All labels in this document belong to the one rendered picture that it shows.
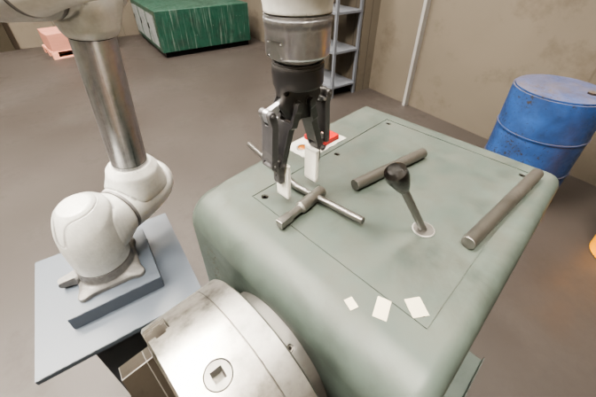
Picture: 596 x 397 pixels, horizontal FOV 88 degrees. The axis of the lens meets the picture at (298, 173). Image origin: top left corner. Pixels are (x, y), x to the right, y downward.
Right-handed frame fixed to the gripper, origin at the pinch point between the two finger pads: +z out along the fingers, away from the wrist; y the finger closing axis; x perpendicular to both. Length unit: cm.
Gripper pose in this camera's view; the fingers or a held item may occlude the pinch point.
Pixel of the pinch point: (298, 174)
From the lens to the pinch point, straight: 55.5
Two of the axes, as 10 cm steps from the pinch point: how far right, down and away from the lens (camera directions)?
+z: 0.0, 8.0, 6.0
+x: 7.0, 4.3, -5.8
